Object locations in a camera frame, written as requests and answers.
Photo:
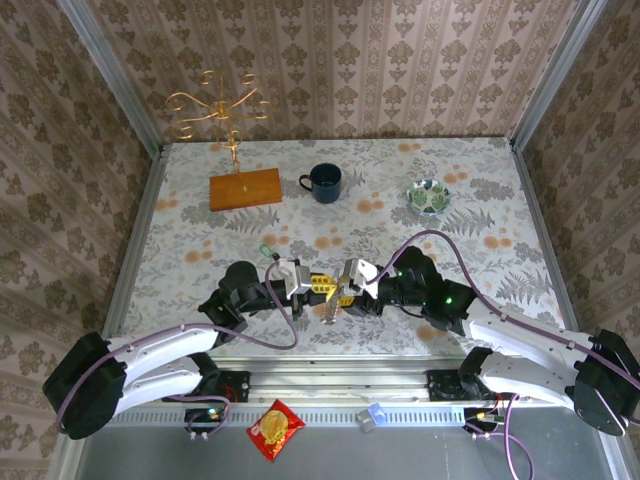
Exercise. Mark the green key tag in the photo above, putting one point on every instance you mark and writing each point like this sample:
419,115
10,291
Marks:
264,250

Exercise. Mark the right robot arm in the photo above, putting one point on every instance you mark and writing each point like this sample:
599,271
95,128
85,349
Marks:
525,380

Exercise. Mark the dark blue mug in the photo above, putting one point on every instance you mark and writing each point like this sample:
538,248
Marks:
325,187

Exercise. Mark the green leaf pattern bowl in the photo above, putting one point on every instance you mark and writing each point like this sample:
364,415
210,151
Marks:
427,197

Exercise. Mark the small blue grey packet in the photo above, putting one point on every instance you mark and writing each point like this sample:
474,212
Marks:
370,417

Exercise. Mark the small circuit board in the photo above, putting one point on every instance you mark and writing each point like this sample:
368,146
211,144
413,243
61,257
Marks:
480,416
205,415

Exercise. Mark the red snack packet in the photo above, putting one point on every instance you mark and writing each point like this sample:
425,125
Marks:
275,430

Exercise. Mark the grey metal shelf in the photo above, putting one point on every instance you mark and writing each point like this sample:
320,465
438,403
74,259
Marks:
400,455

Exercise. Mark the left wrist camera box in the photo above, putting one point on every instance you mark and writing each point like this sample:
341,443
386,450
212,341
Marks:
300,280

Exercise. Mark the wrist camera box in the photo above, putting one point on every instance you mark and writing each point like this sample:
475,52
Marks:
365,272
300,280

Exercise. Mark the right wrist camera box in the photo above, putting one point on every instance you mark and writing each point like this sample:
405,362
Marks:
365,272

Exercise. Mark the aluminium table edge rail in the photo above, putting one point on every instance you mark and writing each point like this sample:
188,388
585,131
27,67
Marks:
340,382

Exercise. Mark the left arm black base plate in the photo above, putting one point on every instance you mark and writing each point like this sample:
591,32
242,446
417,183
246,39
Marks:
235,387

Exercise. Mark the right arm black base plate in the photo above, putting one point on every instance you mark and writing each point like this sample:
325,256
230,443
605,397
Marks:
442,387

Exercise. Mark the aluminium table side rail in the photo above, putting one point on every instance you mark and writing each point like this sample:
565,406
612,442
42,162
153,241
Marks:
145,210
530,200

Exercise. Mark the aluminium frame post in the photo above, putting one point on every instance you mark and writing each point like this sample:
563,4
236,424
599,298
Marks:
110,80
555,75

